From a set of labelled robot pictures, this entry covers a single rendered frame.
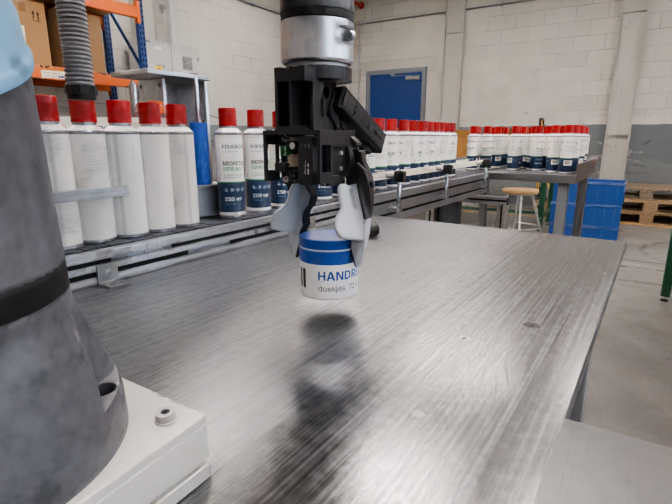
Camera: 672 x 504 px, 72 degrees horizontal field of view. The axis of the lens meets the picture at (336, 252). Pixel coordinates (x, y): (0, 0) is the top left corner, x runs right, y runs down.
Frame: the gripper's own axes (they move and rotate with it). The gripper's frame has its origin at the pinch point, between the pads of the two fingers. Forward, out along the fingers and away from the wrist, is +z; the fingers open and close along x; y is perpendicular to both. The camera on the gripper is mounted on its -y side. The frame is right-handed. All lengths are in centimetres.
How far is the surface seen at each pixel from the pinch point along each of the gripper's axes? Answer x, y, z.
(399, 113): -315, -730, -54
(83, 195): -33.7, 9.1, -5.4
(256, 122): -34.7, -28.3, -16.0
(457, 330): 15.4, -1.3, 7.0
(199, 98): -43, -22, -20
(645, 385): 48, -178, 90
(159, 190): -34.7, -4.0, -4.8
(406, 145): -31, -94, -11
